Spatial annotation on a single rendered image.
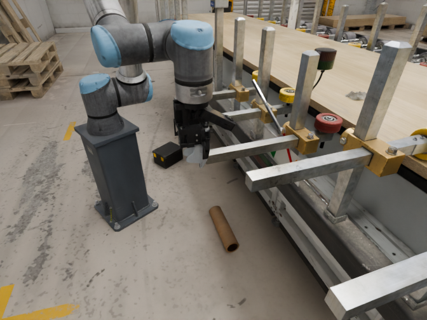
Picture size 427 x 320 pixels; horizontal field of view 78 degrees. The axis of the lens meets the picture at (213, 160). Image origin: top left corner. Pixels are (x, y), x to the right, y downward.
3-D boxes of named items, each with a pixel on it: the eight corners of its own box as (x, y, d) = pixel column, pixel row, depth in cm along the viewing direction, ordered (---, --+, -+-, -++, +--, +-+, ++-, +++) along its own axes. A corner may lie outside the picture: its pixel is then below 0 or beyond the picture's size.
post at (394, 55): (333, 223, 76) (400, 43, 48) (325, 214, 79) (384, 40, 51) (342, 220, 77) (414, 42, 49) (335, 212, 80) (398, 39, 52)
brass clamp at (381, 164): (377, 178, 57) (386, 159, 54) (334, 146, 68) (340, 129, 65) (399, 173, 59) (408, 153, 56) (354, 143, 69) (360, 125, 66)
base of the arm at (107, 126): (96, 140, 133) (91, 122, 128) (81, 127, 145) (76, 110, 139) (131, 127, 144) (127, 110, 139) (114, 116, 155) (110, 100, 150)
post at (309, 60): (283, 187, 99) (309, 52, 72) (278, 181, 102) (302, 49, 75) (291, 185, 100) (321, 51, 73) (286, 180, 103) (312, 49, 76)
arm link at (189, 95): (206, 73, 68) (218, 86, 61) (206, 92, 71) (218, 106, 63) (171, 76, 66) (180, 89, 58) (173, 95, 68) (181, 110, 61)
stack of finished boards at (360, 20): (405, 23, 763) (407, 16, 753) (332, 26, 709) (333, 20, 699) (384, 20, 823) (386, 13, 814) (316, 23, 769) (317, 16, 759)
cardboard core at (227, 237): (225, 244, 144) (208, 207, 167) (225, 254, 148) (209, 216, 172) (239, 240, 146) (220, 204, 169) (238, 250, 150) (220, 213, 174)
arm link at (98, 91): (84, 107, 141) (74, 74, 131) (117, 101, 148) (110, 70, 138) (88, 119, 130) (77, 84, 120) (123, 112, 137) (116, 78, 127)
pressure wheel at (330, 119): (318, 155, 86) (327, 124, 80) (304, 143, 93) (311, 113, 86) (338, 151, 89) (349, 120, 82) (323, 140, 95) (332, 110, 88)
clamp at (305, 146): (302, 155, 82) (305, 141, 80) (280, 134, 93) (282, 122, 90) (318, 152, 84) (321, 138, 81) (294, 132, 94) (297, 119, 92)
